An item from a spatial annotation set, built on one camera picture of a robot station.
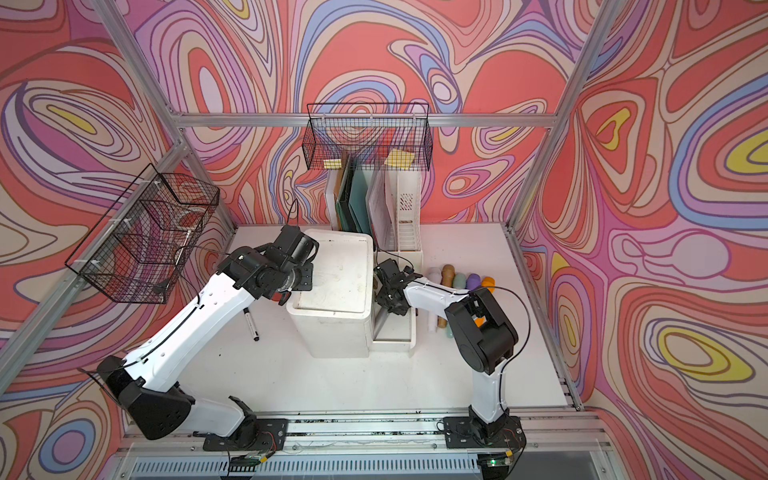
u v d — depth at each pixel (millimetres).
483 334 499
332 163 821
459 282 984
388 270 767
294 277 545
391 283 746
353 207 870
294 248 548
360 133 984
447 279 1006
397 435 750
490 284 983
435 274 1023
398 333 884
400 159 907
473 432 665
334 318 675
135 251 746
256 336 901
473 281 986
